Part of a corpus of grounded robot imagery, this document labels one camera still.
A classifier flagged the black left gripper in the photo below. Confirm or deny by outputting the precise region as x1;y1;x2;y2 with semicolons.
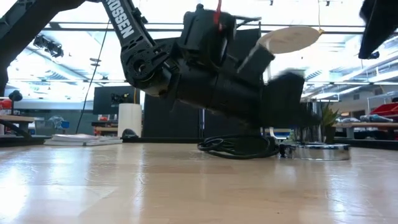
167;71;307;128

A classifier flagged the chrome lamp base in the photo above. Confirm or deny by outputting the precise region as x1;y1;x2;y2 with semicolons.
279;101;351;162

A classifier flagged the white round hanging disc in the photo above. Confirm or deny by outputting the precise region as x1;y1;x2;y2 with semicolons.
257;26;323;55

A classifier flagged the white cylinder container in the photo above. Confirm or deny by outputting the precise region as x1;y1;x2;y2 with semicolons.
117;103;143;138

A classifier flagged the wooden workbench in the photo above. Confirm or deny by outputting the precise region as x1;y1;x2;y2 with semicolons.
0;114;35;139
335;122;398;140

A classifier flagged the potted green succulent plant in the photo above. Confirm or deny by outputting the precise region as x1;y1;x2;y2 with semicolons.
320;101;341;144

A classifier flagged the black computer monitor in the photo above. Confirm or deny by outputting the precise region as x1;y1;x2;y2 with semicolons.
92;86;141;115

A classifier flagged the black ceiling spotlight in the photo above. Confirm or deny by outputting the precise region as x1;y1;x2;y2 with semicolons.
32;34;65;58

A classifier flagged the black desk lamp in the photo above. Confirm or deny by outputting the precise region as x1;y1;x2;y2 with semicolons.
8;90;23;116

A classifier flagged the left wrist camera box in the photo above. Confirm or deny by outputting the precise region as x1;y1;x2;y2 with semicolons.
238;43;276;83

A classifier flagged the black lamp power cord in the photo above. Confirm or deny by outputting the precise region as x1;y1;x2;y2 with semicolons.
197;133;280;161

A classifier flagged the black aluminium table frame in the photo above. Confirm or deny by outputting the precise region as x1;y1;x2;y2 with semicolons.
0;134;398;151

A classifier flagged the black hanging cable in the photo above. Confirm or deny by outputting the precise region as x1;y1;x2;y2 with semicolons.
75;20;110;134

